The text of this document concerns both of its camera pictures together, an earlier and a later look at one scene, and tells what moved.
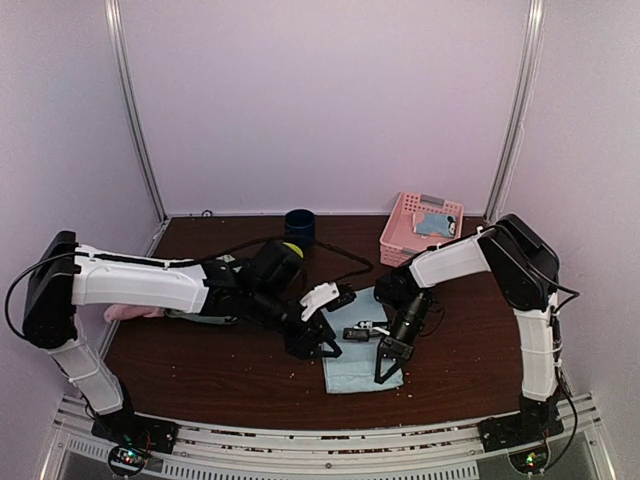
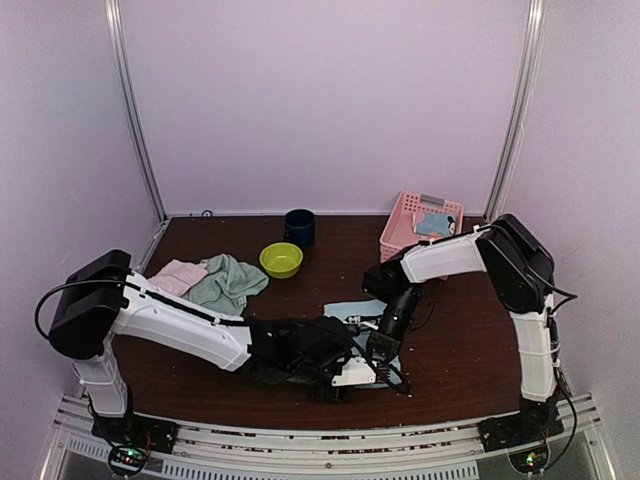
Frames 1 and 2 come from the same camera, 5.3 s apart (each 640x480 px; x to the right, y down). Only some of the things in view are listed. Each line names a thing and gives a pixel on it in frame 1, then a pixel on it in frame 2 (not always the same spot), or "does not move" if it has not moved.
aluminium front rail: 436,453 does not move
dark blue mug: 300,227 does not move
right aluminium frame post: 528,67 does not move
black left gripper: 309,339 → 345,393
